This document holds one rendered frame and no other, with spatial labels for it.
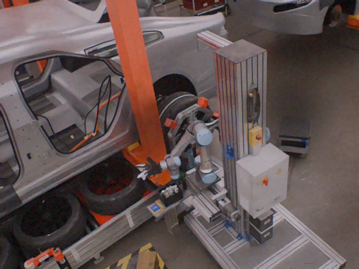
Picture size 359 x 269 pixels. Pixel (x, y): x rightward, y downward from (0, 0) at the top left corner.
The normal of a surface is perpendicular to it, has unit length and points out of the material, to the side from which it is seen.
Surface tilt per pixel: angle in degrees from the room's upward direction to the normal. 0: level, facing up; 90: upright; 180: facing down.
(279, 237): 0
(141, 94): 90
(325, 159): 0
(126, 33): 90
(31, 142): 88
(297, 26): 105
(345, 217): 0
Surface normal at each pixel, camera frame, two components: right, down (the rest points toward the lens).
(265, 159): -0.13, -0.78
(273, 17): -0.62, 0.54
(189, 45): 0.62, 0.42
